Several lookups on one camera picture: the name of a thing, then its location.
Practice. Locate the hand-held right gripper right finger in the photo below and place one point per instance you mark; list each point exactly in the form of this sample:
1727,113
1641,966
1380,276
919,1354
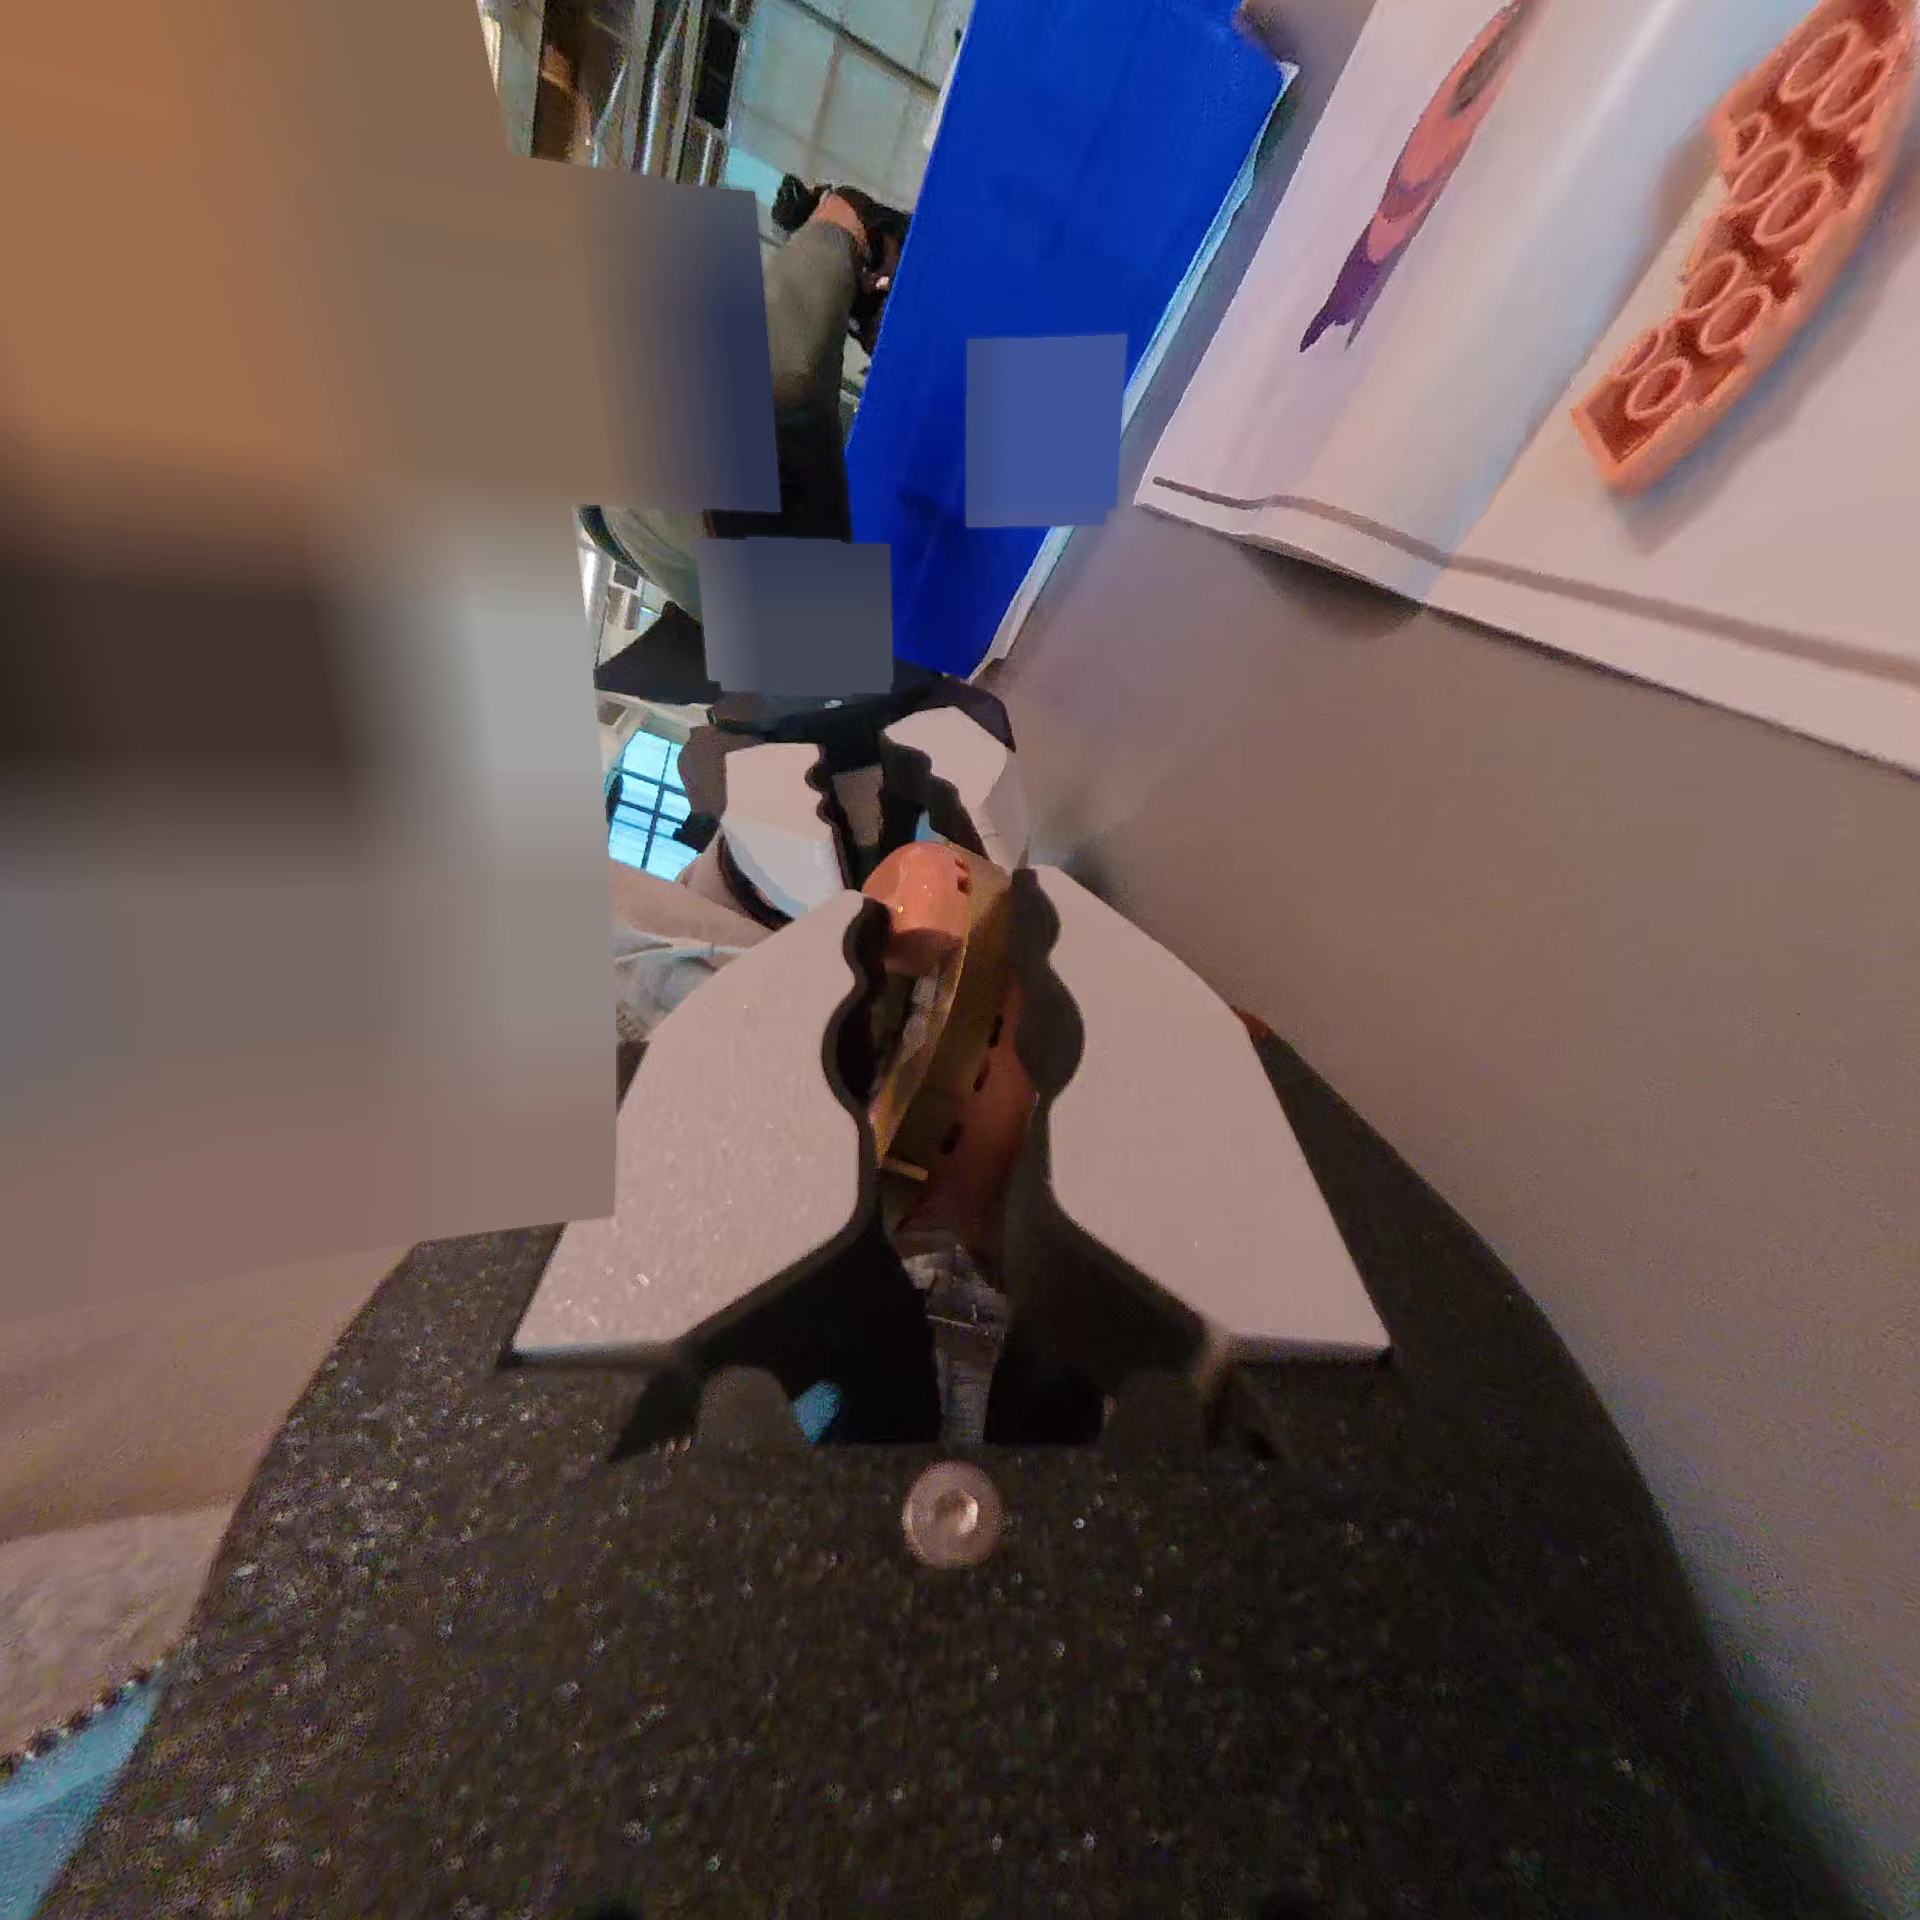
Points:
1202,1188

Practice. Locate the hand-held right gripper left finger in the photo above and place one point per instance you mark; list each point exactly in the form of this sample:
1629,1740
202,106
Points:
721,1188

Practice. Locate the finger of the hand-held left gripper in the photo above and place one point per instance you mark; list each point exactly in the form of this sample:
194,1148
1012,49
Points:
781,836
969,767

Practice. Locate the brick pot model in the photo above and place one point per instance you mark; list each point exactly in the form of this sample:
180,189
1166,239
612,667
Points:
948,1020

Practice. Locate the factory style window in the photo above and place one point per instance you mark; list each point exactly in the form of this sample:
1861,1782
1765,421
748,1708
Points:
646,812

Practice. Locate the blue plastic bin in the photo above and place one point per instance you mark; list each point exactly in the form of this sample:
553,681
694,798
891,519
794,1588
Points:
1053,211

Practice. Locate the white instruction booklet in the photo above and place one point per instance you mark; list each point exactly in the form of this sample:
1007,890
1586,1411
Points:
1501,362

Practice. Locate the studded orange arc brick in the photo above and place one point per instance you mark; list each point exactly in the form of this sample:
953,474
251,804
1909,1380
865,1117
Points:
1756,242

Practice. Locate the metal ventilation duct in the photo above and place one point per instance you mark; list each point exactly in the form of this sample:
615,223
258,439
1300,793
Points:
603,77

